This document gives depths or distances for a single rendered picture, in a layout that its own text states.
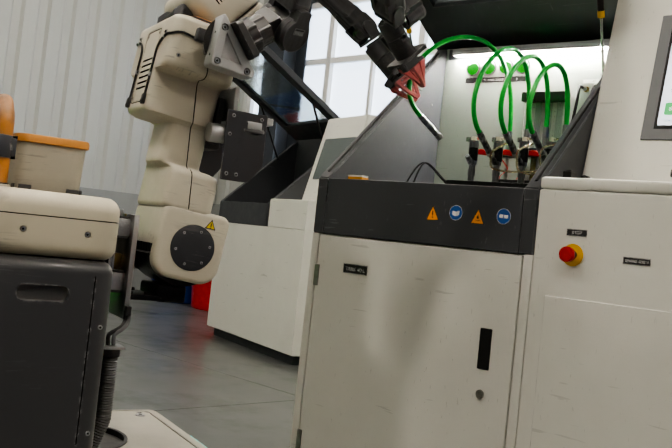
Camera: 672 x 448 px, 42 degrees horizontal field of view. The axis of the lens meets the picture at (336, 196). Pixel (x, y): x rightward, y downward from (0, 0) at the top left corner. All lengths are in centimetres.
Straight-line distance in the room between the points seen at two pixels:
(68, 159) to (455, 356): 105
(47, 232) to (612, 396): 124
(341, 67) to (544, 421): 684
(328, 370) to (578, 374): 74
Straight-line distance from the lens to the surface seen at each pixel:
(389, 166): 275
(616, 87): 244
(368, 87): 832
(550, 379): 213
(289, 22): 196
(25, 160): 190
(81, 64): 905
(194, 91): 204
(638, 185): 206
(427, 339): 230
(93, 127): 908
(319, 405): 253
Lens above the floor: 78
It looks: 3 degrees up
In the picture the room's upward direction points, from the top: 6 degrees clockwise
